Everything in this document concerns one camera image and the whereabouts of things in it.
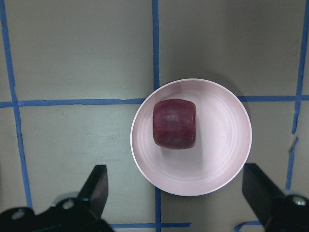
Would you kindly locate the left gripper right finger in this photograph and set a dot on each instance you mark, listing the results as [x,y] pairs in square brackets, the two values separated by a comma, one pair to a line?
[261,193]

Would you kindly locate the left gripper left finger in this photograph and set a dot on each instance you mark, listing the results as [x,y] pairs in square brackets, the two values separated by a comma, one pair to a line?
[94,192]

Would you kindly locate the red apple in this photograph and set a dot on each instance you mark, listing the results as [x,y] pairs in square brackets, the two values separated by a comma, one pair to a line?
[174,124]

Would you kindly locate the pink plate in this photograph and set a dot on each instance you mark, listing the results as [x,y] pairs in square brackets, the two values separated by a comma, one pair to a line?
[223,140]

